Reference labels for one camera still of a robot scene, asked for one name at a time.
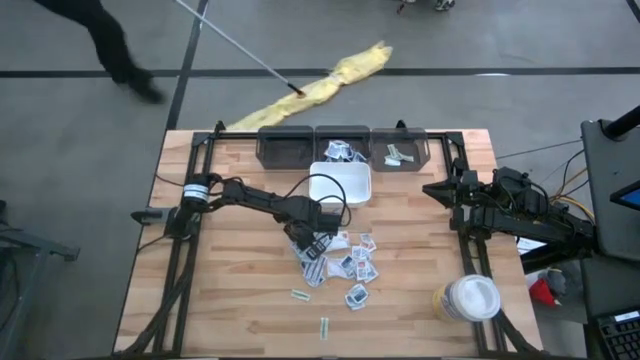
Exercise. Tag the white bandage packet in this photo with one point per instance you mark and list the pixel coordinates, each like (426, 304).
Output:
(392, 161)
(406, 157)

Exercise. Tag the green print bandage packet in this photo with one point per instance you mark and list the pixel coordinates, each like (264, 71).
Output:
(391, 150)
(300, 295)
(324, 329)

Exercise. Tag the person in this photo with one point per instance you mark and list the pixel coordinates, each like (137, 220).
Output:
(107, 40)

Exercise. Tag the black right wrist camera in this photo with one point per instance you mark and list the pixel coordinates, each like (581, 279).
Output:
(471, 177)

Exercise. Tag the dark cabinet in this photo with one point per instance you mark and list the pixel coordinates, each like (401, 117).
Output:
(610, 285)

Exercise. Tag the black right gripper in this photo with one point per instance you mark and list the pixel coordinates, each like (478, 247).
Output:
(472, 192)

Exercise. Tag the red cloth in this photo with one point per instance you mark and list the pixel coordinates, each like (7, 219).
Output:
(542, 294)

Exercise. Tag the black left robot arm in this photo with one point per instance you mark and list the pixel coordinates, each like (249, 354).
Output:
(250, 195)

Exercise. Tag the grey glove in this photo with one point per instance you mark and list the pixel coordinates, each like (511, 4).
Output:
(557, 281)

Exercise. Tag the black keyboard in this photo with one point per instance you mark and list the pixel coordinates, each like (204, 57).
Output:
(622, 342)

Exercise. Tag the white paper sheet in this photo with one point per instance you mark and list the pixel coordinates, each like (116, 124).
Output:
(529, 244)

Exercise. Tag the large blue striped packet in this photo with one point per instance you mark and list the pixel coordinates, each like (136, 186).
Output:
(301, 250)
(315, 272)

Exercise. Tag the yellow dust mop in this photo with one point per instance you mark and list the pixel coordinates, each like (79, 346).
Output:
(350, 67)

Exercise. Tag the white plastic bin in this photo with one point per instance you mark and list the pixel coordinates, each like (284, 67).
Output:
(350, 172)

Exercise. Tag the blue print alcohol pad packet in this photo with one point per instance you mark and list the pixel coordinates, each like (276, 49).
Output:
(330, 155)
(336, 148)
(358, 294)
(361, 158)
(341, 157)
(353, 304)
(346, 150)
(353, 155)
(348, 263)

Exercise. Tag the tablet with blue screen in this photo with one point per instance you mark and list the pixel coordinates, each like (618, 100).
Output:
(631, 197)

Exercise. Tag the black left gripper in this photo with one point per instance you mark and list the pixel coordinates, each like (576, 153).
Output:
(312, 227)

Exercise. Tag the grey translucent bin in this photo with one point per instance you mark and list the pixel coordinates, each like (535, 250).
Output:
(285, 150)
(322, 135)
(417, 145)

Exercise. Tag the black pole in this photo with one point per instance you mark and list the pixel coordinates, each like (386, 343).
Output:
(622, 124)

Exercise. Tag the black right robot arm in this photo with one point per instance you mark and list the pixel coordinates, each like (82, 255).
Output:
(530, 225)

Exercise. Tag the black diagonal bar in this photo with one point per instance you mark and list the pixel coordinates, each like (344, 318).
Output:
(555, 257)

